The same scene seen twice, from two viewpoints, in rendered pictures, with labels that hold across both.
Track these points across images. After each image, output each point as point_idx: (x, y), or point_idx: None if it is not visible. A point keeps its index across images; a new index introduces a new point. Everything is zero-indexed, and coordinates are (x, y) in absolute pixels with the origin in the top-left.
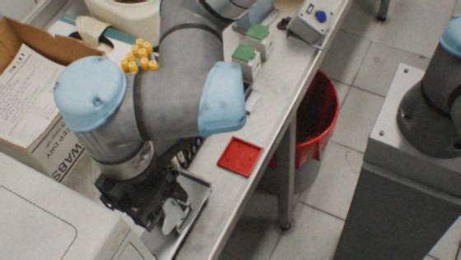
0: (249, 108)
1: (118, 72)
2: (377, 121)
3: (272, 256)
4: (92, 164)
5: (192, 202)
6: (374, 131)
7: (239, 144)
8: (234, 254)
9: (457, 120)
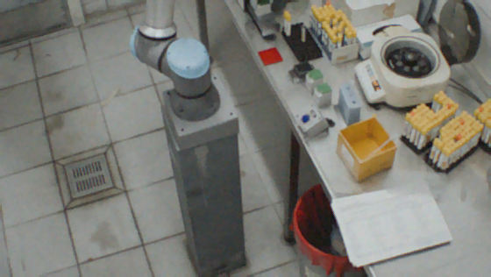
0: (290, 71)
1: None
2: (221, 81)
3: (276, 216)
4: None
5: (262, 23)
6: (218, 76)
7: (276, 60)
8: (298, 196)
9: None
